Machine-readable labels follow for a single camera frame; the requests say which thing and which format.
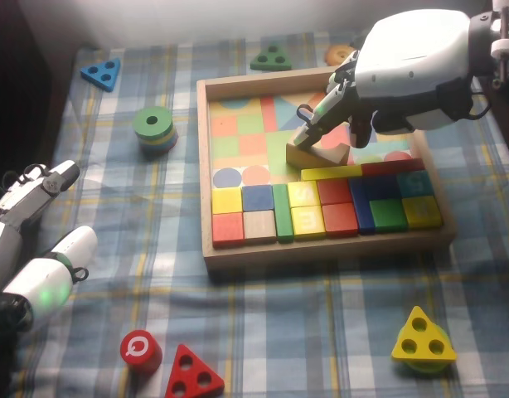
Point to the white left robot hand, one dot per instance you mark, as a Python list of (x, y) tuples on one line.
[(39, 286)]

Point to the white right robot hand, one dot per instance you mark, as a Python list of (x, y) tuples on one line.
[(412, 66)]

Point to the natural wood notched block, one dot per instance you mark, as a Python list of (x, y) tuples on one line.
[(321, 159)]

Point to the green triangle piece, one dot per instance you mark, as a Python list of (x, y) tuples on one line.
[(271, 62)]

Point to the red triangle piece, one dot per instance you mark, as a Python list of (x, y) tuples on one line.
[(188, 379)]

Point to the blue triangle piece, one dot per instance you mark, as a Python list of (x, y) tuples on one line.
[(103, 76)]

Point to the yellow triangle piece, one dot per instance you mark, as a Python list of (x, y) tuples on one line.
[(420, 338)]

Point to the red cylinder with white letter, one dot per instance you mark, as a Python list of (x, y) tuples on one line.
[(140, 352)]

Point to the wooden tray with coloured pattern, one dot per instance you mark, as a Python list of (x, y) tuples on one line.
[(304, 250)]

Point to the blue plaid table cloth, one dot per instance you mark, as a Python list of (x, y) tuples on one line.
[(279, 323)]

